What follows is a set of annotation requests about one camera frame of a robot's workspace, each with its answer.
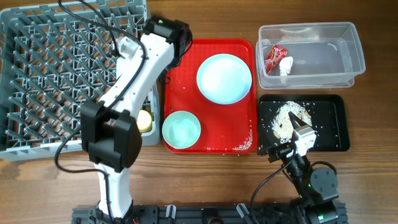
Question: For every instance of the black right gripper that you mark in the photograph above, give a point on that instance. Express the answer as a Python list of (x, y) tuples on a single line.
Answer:
[(279, 152)]

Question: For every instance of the leftover rice and food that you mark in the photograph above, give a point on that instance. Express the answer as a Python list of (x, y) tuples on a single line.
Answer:
[(281, 125)]

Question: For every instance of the white tissue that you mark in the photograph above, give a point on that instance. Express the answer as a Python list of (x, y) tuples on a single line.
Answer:
[(285, 66)]

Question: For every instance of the red strawberry cake wrapper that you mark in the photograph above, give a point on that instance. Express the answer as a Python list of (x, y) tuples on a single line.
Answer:
[(276, 54)]

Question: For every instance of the yellow plastic cup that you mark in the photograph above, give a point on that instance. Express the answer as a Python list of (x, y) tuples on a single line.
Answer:
[(144, 121)]

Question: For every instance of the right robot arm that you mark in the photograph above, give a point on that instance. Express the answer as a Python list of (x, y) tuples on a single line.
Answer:
[(316, 183)]

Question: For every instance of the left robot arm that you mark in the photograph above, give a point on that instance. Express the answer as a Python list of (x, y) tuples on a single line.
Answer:
[(109, 131)]

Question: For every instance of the black waste tray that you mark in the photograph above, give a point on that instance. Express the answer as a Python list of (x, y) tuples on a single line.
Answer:
[(327, 118)]

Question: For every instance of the clear plastic waste bin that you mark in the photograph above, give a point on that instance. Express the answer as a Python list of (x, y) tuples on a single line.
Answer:
[(325, 55)]

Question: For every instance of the grey dishwasher rack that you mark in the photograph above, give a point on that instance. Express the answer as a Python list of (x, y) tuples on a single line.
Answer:
[(54, 57)]

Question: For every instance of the spilled rice on tray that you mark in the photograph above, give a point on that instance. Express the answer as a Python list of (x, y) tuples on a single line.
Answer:
[(247, 143)]

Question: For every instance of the red plastic tray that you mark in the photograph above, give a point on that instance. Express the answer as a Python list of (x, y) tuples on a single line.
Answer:
[(222, 126)]

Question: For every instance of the light blue plate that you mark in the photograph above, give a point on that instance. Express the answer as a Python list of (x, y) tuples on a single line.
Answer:
[(224, 79)]

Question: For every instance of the mint green bowl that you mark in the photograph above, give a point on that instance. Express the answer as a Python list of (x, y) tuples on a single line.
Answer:
[(181, 129)]

